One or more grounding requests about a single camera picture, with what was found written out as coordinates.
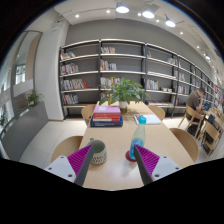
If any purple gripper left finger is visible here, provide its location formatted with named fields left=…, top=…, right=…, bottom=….
left=45, top=145, right=94, bottom=186

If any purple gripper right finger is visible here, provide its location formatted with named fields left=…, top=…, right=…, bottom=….
left=134, top=145, right=181, bottom=185

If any clear water bottle blue cap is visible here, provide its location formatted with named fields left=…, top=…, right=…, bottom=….
left=129, top=116, right=146, bottom=160

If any wooden chair near left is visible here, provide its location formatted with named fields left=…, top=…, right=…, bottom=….
left=51, top=136, right=83, bottom=161

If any dark red round coaster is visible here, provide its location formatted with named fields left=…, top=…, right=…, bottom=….
left=125, top=151, right=136, bottom=162

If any grey patterned ceramic cup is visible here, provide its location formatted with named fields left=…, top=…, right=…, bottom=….
left=87, top=138, right=107, bottom=165

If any wooden chair near right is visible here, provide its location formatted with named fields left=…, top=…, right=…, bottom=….
left=170, top=128, right=199, bottom=161

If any open magazine on table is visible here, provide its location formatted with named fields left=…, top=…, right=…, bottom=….
left=134, top=114, right=161, bottom=125

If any wooden chair far left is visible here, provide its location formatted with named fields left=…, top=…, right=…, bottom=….
left=81, top=104, right=95, bottom=124

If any wooden chair far right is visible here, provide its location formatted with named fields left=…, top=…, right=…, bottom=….
left=149, top=105, right=165, bottom=120

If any stack of red blue books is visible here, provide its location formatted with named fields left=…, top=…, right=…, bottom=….
left=90, top=105, right=123, bottom=127

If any wooden chair right foreground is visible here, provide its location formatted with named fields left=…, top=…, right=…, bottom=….
left=197, top=121, right=221, bottom=154

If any wooden chair under person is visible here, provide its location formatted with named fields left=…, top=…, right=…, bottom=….
left=183, top=106, right=203, bottom=137

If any green potted plant on table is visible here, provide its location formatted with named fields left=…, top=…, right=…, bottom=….
left=99, top=77, right=150, bottom=113

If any seated person in brown shirt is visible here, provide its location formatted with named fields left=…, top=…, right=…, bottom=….
left=186, top=87, right=205, bottom=135

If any potted plant on ledge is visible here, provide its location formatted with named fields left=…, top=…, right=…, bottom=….
left=26, top=90, right=42, bottom=108

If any potted plant far left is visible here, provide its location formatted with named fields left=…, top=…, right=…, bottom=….
left=0, top=113, right=8, bottom=128

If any large grey bookshelf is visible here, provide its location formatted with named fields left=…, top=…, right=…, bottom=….
left=59, top=39, right=224, bottom=118

